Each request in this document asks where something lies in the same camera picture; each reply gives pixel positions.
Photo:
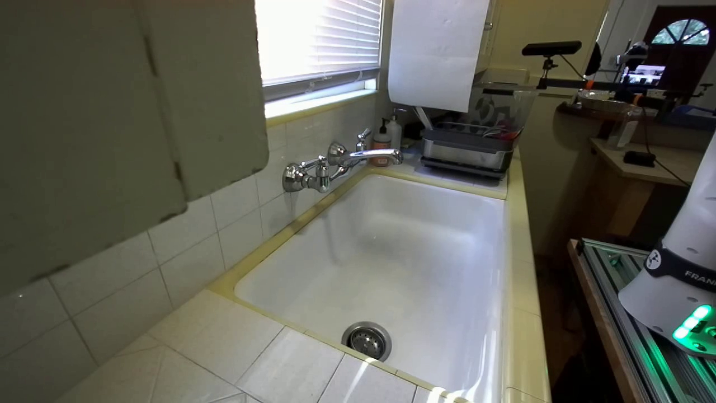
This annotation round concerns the wooden desk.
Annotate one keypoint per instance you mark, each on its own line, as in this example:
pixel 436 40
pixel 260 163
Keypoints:
pixel 634 186

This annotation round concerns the white porcelain sink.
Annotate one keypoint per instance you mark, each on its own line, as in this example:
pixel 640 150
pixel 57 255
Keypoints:
pixel 404 260

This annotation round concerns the grey dish rack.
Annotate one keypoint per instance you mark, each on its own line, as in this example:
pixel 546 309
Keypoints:
pixel 465 149

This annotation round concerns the metal frame robot table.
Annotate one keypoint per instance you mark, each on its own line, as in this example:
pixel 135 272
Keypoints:
pixel 634 328

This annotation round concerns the small white bottle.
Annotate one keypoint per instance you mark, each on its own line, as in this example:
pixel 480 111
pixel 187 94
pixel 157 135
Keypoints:
pixel 394 135

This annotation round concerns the white window blind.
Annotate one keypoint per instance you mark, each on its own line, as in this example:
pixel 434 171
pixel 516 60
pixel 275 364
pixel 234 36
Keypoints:
pixel 317 36

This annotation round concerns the small black device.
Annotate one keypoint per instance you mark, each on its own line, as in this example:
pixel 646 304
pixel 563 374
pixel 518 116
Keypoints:
pixel 639 157

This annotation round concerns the narrow grey cabinet door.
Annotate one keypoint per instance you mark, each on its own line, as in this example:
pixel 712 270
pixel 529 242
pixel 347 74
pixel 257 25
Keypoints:
pixel 214 90

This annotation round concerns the metal sink drain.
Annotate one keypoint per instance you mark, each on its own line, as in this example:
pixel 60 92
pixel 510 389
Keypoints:
pixel 365 341

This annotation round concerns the dark door with arched window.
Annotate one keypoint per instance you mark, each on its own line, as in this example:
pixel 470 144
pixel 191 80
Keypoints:
pixel 686 53

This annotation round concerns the black camera bar on stand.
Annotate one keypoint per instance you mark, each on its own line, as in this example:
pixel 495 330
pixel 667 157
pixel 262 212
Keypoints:
pixel 552 49

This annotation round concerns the small white object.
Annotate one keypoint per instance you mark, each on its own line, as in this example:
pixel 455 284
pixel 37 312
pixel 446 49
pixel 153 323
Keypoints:
pixel 446 397

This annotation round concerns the brown soap dispenser bottle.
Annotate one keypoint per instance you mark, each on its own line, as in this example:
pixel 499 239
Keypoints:
pixel 382 147

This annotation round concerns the large grey cabinet door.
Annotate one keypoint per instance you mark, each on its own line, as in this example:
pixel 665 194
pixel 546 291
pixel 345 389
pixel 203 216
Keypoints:
pixel 75 135

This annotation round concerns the lit laptop screen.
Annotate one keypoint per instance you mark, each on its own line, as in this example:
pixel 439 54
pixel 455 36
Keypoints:
pixel 646 74

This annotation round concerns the white utensil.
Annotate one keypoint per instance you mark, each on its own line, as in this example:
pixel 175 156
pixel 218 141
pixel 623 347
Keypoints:
pixel 423 120

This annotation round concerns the chrome wall faucet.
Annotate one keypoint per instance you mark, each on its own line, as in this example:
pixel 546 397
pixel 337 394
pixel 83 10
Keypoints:
pixel 328 163

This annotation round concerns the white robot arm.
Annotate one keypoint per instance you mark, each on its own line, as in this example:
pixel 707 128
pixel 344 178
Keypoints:
pixel 689 255

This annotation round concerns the clear plastic container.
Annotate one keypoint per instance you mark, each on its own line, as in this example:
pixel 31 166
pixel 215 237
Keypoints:
pixel 510 101

